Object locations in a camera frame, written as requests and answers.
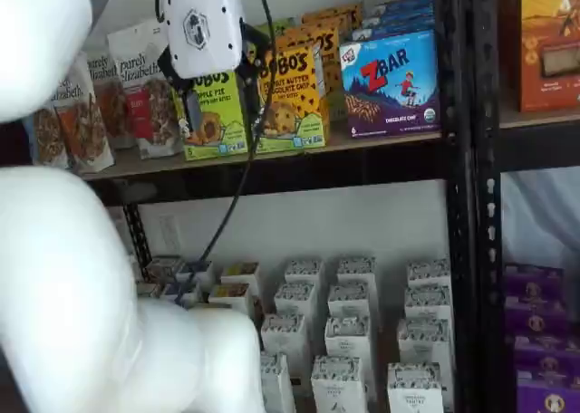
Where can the white plastic sheet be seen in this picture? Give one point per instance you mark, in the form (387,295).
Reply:
(539,214)

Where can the granola bag orange label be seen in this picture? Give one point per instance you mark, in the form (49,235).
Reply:
(84,132)
(111,100)

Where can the orange Bobo's peanut butter box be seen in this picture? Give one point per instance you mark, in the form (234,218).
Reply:
(317,41)
(335,9)
(346,25)
(290,109)

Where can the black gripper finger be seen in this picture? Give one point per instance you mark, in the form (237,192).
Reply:
(192,112)
(253,60)

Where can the green Bobo's apple pie box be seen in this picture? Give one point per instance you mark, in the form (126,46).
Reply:
(217,114)
(283,28)

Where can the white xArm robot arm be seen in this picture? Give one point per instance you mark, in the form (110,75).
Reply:
(68,295)

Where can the white box green band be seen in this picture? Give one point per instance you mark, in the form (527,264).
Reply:
(147,290)
(163,268)

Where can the white box blue band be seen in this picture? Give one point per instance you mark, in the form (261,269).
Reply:
(170,293)
(206,277)

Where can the granola bag red label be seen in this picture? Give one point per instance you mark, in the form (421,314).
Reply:
(149,109)

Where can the purely elizabeth granola bag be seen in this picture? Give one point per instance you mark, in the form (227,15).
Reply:
(45,141)

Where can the white box yellow band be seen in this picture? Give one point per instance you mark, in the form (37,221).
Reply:
(240,272)
(229,295)

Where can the purple snack box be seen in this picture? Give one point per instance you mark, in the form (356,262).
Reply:
(537,315)
(548,354)
(534,279)
(550,395)

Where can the blue purple Zbar box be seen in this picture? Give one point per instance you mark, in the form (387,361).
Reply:
(403,3)
(399,16)
(389,87)
(385,31)

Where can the white patterned pantry box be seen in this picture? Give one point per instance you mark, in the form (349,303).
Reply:
(294,297)
(303,272)
(276,386)
(285,336)
(414,390)
(348,336)
(339,386)
(425,340)
(428,272)
(428,302)
(356,270)
(352,297)

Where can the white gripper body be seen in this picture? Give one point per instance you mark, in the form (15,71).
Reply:
(204,28)

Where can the orange brown snack box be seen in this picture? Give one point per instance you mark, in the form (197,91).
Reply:
(548,46)

